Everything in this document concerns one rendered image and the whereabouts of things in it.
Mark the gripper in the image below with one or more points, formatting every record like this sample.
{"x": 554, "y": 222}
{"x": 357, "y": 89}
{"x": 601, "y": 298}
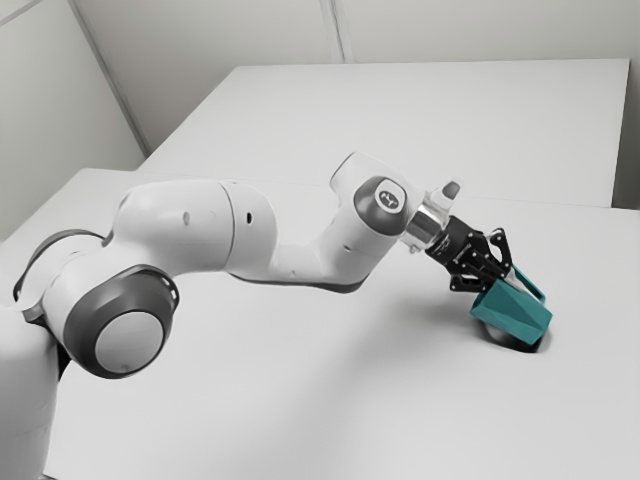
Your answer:
{"x": 457, "y": 242}

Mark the teal faceted mug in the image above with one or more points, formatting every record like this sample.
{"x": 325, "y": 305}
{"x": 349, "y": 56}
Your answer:
{"x": 515, "y": 315}

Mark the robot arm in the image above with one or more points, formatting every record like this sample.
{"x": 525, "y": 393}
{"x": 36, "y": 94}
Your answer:
{"x": 210, "y": 235}

